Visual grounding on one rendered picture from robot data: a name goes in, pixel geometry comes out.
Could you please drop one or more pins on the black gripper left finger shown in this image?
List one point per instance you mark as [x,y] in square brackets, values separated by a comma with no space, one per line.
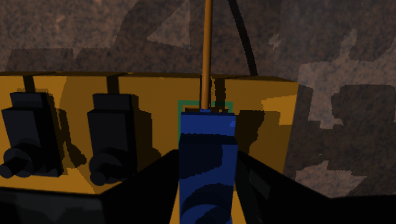
[148,197]

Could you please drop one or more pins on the blue micro servo with cable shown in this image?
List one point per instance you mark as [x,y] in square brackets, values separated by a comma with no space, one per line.
[208,153]

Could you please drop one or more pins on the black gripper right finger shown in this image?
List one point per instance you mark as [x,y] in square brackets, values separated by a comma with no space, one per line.
[269,197]

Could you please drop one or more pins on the orange rectangular deck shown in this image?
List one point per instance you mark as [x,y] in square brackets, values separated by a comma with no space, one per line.
[85,132]

